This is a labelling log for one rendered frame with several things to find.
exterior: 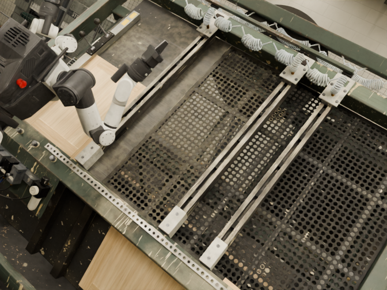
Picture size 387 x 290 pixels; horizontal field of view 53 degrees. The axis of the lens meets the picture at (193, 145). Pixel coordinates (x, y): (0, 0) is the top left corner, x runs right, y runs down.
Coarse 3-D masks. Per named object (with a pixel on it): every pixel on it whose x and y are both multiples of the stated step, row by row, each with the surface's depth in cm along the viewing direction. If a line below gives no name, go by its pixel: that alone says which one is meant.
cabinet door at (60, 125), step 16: (96, 64) 227; (96, 80) 222; (96, 96) 217; (112, 96) 216; (48, 112) 214; (64, 112) 213; (48, 128) 208; (64, 128) 208; (80, 128) 207; (64, 144) 203; (80, 144) 203
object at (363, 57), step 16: (240, 0) 268; (256, 0) 263; (272, 16) 258; (288, 16) 254; (304, 32) 250; (320, 32) 246; (336, 48) 242; (352, 48) 238; (368, 64) 235; (384, 64) 231; (240, 96) 260
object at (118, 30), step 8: (128, 16) 241; (136, 16) 240; (120, 24) 238; (128, 24) 238; (112, 32) 235; (120, 32) 237; (112, 40) 235; (104, 48) 233; (88, 56) 228; (72, 64) 226; (80, 64) 225
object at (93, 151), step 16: (208, 16) 215; (224, 16) 226; (208, 32) 221; (192, 48) 223; (176, 64) 217; (160, 80) 214; (144, 96) 209; (128, 112) 206; (96, 144) 195; (80, 160) 192; (96, 160) 198
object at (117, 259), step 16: (112, 240) 206; (96, 256) 210; (112, 256) 207; (128, 256) 203; (144, 256) 199; (96, 272) 210; (112, 272) 207; (128, 272) 202; (144, 272) 199; (160, 272) 195; (96, 288) 210; (112, 288) 206; (128, 288) 202; (144, 288) 199; (160, 288) 195; (176, 288) 191
